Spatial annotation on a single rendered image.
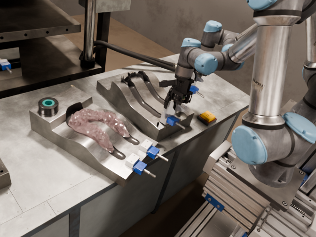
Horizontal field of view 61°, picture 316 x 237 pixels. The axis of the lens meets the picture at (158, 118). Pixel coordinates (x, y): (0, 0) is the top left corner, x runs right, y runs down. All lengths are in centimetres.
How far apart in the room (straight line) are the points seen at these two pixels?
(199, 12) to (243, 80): 105
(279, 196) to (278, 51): 47
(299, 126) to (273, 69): 20
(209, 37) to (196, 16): 248
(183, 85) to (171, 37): 296
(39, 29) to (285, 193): 137
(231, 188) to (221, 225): 81
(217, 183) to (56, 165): 64
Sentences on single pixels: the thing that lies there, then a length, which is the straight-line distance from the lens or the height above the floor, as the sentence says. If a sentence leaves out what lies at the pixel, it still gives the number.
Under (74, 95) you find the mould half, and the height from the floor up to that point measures 91.
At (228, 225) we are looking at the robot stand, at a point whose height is 21.
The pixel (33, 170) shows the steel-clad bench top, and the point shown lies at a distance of 115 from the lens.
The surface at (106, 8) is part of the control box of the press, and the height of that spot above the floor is 110.
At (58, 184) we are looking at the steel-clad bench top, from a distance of 110.
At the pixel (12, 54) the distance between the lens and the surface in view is 161.
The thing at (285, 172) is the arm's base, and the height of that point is 110.
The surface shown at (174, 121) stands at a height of 94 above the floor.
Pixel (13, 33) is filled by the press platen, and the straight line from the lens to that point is 158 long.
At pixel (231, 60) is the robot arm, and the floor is 128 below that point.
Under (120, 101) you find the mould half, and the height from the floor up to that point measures 86.
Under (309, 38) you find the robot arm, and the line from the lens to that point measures 141.
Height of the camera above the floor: 169
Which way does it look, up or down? 38 degrees down
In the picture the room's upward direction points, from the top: 15 degrees clockwise
